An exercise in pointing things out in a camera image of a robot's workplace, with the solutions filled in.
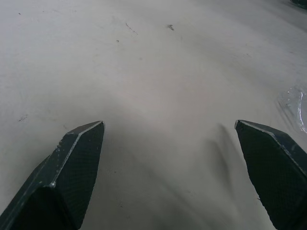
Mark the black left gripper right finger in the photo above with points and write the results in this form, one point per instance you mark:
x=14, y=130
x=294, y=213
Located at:
x=275, y=172

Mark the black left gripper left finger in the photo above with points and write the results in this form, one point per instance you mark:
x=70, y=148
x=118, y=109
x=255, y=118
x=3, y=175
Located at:
x=62, y=182

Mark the clear plastic bag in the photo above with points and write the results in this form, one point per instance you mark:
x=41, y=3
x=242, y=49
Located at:
x=296, y=107

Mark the dark object at table edge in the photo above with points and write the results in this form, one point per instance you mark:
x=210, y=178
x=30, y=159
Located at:
x=299, y=2

